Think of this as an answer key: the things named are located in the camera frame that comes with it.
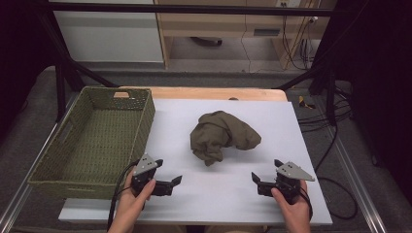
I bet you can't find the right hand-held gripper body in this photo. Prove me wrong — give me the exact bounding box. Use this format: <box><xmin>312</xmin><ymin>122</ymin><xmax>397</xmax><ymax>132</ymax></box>
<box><xmin>271</xmin><ymin>160</ymin><xmax>316</xmax><ymax>206</ymax></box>

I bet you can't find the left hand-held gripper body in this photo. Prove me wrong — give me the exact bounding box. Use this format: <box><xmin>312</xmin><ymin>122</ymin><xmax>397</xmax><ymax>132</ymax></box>
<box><xmin>130</xmin><ymin>152</ymin><xmax>159</xmax><ymax>199</ymax></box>

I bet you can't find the green woven basket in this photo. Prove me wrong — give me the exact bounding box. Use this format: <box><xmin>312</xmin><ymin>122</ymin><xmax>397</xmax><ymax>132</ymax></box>
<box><xmin>27</xmin><ymin>85</ymin><xmax>156</xmax><ymax>201</ymax></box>

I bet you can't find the olive green cloth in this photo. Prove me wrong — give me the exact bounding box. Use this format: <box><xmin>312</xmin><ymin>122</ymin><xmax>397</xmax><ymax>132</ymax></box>
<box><xmin>189</xmin><ymin>110</ymin><xmax>262</xmax><ymax>167</ymax></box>

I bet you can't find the person's right hand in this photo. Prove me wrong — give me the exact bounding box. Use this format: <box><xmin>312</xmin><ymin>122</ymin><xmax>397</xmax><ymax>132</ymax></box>
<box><xmin>270</xmin><ymin>180</ymin><xmax>313</xmax><ymax>228</ymax></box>

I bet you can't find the person's left hand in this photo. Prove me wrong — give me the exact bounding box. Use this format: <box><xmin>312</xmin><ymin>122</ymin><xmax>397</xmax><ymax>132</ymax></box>
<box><xmin>111</xmin><ymin>170</ymin><xmax>157</xmax><ymax>226</ymax></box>

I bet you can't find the white table mat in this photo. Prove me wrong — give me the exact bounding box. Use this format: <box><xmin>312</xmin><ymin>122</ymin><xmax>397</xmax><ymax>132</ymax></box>
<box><xmin>57</xmin><ymin>98</ymin><xmax>334</xmax><ymax>226</ymax></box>

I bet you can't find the yellow and black object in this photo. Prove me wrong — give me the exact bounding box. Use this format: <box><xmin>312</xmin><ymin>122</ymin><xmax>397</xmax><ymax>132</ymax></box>
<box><xmin>298</xmin><ymin>95</ymin><xmax>317</xmax><ymax>111</ymax></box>

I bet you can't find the black metal stand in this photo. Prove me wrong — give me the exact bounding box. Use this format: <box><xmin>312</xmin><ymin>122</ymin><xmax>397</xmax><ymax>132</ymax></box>
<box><xmin>275</xmin><ymin>59</ymin><xmax>338</xmax><ymax>127</ymax></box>
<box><xmin>38</xmin><ymin>13</ymin><xmax>120</xmax><ymax>123</ymax></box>

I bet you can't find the black curtain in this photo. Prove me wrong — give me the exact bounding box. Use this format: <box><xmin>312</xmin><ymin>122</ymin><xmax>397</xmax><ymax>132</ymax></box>
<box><xmin>310</xmin><ymin>0</ymin><xmax>412</xmax><ymax>195</ymax></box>
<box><xmin>0</xmin><ymin>0</ymin><xmax>57</xmax><ymax>144</ymax></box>

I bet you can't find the black bar-shaped object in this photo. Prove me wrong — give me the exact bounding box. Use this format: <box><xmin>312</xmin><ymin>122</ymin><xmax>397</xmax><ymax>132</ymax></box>
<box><xmin>189</xmin><ymin>36</ymin><xmax>223</xmax><ymax>48</ymax></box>

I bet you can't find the white cabinet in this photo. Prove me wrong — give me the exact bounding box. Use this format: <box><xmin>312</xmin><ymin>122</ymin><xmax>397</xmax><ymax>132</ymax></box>
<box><xmin>52</xmin><ymin>0</ymin><xmax>165</xmax><ymax>64</ymax></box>

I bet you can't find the light wooden desk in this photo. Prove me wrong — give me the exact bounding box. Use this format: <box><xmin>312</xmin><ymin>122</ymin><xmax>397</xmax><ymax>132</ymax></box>
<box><xmin>154</xmin><ymin>0</ymin><xmax>338</xmax><ymax>71</ymax></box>

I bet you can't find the right hand-held gripper cable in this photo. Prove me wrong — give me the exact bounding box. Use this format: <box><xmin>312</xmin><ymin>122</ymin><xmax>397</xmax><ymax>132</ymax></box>
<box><xmin>299</xmin><ymin>186</ymin><xmax>315</xmax><ymax>221</ymax></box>

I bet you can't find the hand-held gripper cable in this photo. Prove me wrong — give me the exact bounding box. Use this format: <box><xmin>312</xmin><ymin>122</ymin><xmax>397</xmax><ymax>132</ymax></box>
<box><xmin>106</xmin><ymin>159</ymin><xmax>141</xmax><ymax>231</ymax></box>
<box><xmin>299</xmin><ymin>186</ymin><xmax>315</xmax><ymax>221</ymax></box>

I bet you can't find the left hand-held gripper cable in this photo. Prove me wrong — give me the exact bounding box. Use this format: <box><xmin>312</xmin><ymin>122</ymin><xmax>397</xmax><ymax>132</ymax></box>
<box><xmin>106</xmin><ymin>159</ymin><xmax>141</xmax><ymax>231</ymax></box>

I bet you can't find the bundle of black floor cables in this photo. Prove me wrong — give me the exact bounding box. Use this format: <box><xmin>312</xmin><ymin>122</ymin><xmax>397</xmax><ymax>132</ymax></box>
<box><xmin>296</xmin><ymin>84</ymin><xmax>354</xmax><ymax>134</ymax></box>

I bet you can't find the long black floor cable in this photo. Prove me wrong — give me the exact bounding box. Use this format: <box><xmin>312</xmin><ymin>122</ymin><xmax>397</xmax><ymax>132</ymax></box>
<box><xmin>313</xmin><ymin>124</ymin><xmax>360</xmax><ymax>221</ymax></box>

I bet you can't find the aluminium rail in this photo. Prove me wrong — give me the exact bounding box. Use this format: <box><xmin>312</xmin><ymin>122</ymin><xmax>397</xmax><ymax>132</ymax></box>
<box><xmin>325</xmin><ymin>127</ymin><xmax>390</xmax><ymax>233</ymax></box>
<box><xmin>0</xmin><ymin>92</ymin><xmax>80</xmax><ymax>233</ymax></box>

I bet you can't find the bundle of desk cables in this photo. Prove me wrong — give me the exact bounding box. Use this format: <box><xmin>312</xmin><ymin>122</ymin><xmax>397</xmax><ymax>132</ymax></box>
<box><xmin>281</xmin><ymin>14</ymin><xmax>317</xmax><ymax>71</ymax></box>

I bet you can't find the black horizontal frame bar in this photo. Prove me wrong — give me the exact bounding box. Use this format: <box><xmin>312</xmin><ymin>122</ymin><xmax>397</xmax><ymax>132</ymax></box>
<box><xmin>48</xmin><ymin>1</ymin><xmax>335</xmax><ymax>17</ymax></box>

